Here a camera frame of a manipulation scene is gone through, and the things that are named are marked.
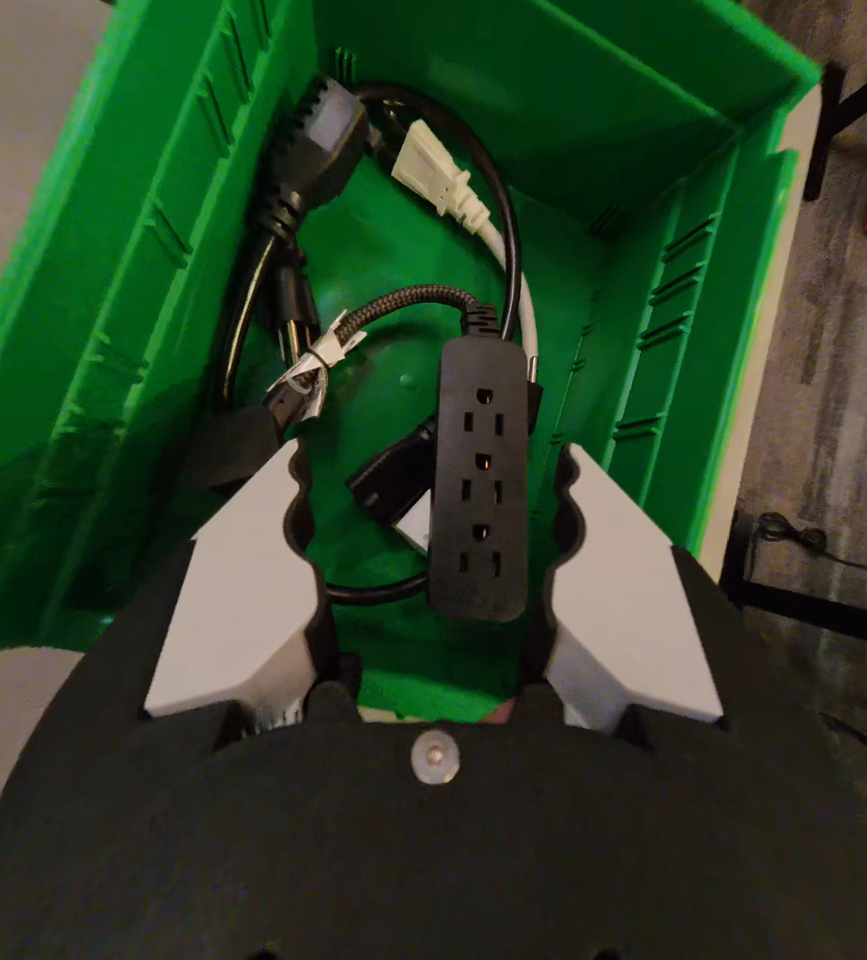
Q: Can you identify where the green storage bin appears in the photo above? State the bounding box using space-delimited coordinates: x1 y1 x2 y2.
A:
0 0 825 725

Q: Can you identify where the thick black power cable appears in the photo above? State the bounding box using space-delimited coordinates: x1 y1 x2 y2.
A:
324 82 543 605

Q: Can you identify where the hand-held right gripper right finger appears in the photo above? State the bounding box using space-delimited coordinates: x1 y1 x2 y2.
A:
542 442 726 732

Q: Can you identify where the black metal table frame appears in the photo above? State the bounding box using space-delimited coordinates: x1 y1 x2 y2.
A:
724 510 867 655
803 60 867 204

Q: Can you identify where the black braided cord plug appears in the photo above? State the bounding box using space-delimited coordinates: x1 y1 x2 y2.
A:
182 283 480 496

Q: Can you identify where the black power strip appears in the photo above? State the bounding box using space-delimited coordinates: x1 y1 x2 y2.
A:
427 303 538 622

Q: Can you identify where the white power cable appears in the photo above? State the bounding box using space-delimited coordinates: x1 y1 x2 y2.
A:
390 120 540 556

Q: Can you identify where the thin black cable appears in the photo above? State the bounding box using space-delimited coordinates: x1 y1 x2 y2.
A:
757 512 867 573

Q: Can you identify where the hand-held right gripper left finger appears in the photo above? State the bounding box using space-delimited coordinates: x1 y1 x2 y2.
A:
143 438 345 717

